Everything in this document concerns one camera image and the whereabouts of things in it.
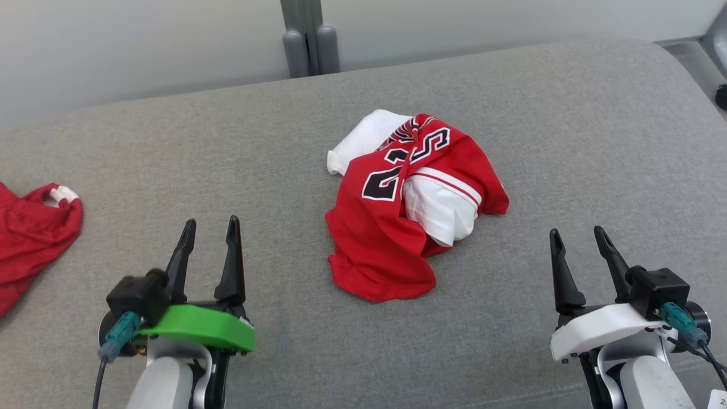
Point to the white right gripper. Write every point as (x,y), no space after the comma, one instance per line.
(602,329)

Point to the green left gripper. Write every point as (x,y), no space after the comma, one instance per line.
(204,326)

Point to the red white basketball jersey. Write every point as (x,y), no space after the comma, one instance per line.
(380,244)

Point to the red shorts with white stripe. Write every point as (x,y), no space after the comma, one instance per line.
(34,238)

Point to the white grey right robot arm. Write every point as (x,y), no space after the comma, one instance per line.
(647,380)

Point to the small black object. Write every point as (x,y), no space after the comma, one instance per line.
(722,97)

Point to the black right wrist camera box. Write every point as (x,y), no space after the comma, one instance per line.
(661,289)

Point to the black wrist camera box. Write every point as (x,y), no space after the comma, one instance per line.
(136,295)
(661,289)

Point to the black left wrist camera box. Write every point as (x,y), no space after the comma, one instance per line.
(136,295)

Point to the grey vertical post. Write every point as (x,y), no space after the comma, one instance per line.
(309,40)

